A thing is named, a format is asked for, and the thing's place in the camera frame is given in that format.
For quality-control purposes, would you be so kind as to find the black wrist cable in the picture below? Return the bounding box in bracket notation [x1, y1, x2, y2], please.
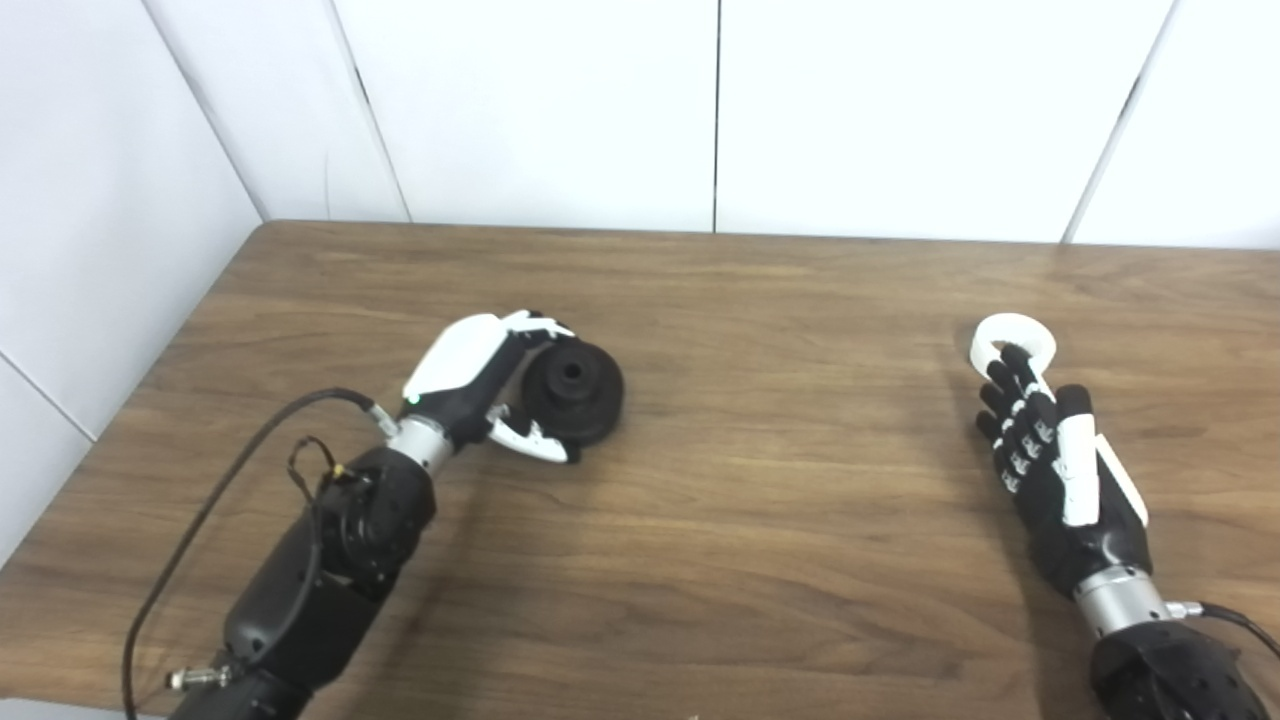
[1165, 600, 1280, 663]
[121, 388, 403, 720]

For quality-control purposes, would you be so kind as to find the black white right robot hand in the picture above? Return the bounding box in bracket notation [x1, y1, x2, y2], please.
[975, 343, 1152, 600]

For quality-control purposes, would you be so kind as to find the white plastic ring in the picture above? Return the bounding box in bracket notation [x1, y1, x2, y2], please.
[970, 313, 1058, 377]

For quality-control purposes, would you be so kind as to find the round black stepped part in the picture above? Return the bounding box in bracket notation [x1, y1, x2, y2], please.
[520, 340, 627, 449]

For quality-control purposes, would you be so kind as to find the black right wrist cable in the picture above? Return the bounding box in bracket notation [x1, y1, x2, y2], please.
[1165, 600, 1280, 663]

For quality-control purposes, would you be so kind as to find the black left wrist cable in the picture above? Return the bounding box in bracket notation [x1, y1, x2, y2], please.
[121, 388, 403, 720]

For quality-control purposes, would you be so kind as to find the thin left arm wire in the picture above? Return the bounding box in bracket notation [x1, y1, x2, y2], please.
[286, 436, 377, 503]

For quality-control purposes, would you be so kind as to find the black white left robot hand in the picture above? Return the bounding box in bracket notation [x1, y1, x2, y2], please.
[402, 310, 581, 466]

